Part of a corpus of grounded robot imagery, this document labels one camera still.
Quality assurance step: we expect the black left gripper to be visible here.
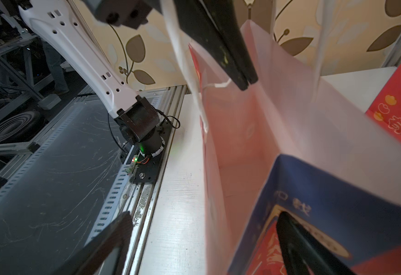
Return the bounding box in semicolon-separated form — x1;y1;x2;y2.
83;0;248;91

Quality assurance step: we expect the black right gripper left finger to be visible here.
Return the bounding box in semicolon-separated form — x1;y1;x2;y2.
53;212;133;275

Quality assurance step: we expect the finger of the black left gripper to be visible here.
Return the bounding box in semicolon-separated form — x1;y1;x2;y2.
204;1;258;85

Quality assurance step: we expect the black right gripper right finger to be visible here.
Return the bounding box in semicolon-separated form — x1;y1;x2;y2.
276;212;353;275

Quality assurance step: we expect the red paper bag front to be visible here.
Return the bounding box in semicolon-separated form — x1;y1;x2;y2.
190;21;401;275

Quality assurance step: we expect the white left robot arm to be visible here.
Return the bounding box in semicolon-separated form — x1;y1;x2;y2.
0;1;258;184

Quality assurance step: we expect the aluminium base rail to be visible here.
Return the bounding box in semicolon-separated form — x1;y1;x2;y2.
83;85;187;275

